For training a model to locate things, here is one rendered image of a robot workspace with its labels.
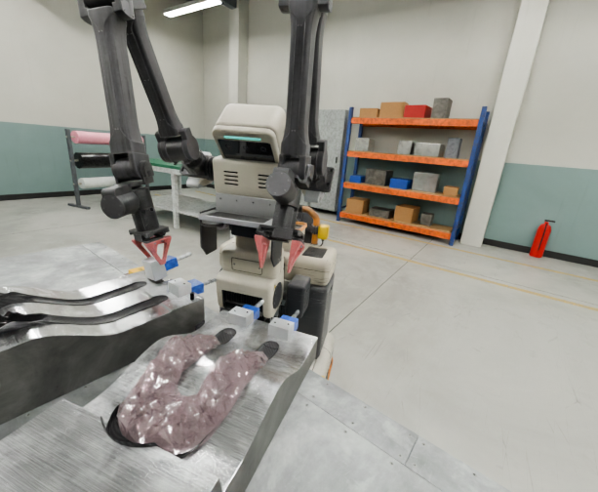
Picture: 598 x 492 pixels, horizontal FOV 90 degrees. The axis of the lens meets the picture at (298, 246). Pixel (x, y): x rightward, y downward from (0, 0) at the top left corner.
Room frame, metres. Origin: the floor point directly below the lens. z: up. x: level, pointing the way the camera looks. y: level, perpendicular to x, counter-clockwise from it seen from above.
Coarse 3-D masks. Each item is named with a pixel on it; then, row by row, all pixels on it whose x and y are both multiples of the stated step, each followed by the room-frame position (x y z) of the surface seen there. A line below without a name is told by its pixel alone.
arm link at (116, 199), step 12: (144, 168) 0.74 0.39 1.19; (144, 180) 0.74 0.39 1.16; (108, 192) 0.66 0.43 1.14; (120, 192) 0.68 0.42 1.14; (132, 192) 0.72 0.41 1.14; (108, 204) 0.67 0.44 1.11; (120, 204) 0.66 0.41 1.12; (132, 204) 0.69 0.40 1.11; (108, 216) 0.67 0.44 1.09; (120, 216) 0.66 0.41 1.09
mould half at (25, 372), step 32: (0, 288) 0.57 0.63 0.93; (32, 288) 0.61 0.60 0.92; (96, 288) 0.69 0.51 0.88; (160, 288) 0.71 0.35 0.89; (128, 320) 0.56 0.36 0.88; (160, 320) 0.59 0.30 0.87; (192, 320) 0.65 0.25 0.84; (0, 352) 0.38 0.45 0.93; (32, 352) 0.41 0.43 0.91; (64, 352) 0.44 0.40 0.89; (96, 352) 0.48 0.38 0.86; (128, 352) 0.53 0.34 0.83; (0, 384) 0.38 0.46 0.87; (32, 384) 0.40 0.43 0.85; (64, 384) 0.44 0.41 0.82; (0, 416) 0.37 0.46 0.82
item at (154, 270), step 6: (150, 258) 0.76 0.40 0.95; (168, 258) 0.79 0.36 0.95; (174, 258) 0.78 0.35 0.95; (180, 258) 0.81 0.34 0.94; (144, 264) 0.75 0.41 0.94; (150, 264) 0.73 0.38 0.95; (156, 264) 0.74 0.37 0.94; (168, 264) 0.77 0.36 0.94; (174, 264) 0.78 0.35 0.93; (150, 270) 0.73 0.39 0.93; (156, 270) 0.74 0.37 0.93; (162, 270) 0.75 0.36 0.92; (150, 276) 0.74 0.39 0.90; (156, 276) 0.73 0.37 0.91; (162, 276) 0.75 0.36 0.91
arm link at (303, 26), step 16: (288, 0) 0.76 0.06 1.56; (304, 0) 0.74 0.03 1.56; (320, 0) 0.74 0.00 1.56; (304, 16) 0.74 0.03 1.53; (320, 16) 0.78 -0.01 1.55; (304, 32) 0.74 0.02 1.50; (304, 48) 0.74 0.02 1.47; (304, 64) 0.74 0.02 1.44; (288, 80) 0.75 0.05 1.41; (304, 80) 0.74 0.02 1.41; (288, 96) 0.75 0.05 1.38; (304, 96) 0.74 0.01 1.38; (288, 112) 0.75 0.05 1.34; (304, 112) 0.74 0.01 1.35; (288, 128) 0.75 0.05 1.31; (304, 128) 0.75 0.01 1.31; (288, 144) 0.75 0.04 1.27; (304, 144) 0.74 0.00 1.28; (288, 160) 0.76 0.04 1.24; (304, 160) 0.73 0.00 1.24
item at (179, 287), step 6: (168, 282) 0.70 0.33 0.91; (174, 282) 0.69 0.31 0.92; (180, 282) 0.70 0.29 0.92; (186, 282) 0.70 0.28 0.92; (192, 282) 0.73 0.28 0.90; (198, 282) 0.73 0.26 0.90; (204, 282) 0.75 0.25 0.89; (210, 282) 0.77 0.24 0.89; (174, 288) 0.68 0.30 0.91; (180, 288) 0.67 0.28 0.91; (186, 288) 0.69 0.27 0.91; (192, 288) 0.70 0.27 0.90; (198, 288) 0.72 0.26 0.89; (174, 294) 0.68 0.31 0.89; (180, 294) 0.67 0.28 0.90; (186, 294) 0.69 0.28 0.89
